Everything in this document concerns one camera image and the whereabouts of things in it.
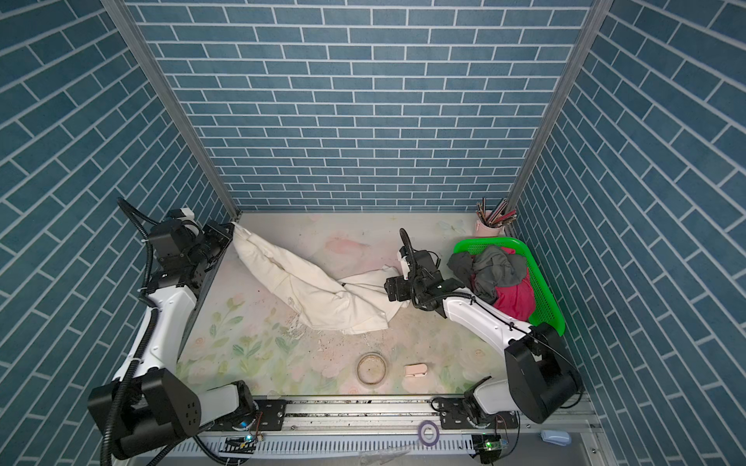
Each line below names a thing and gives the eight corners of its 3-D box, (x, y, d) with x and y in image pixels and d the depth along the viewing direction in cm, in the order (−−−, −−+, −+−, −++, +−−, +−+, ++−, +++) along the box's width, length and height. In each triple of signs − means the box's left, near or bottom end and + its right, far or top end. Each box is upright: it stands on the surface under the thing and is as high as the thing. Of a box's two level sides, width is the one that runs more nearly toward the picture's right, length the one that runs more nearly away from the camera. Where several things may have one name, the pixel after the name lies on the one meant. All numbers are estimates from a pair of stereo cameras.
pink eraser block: (404, 376, 82) (405, 373, 80) (404, 366, 84) (404, 363, 81) (426, 376, 82) (428, 373, 80) (426, 366, 84) (427, 363, 81)
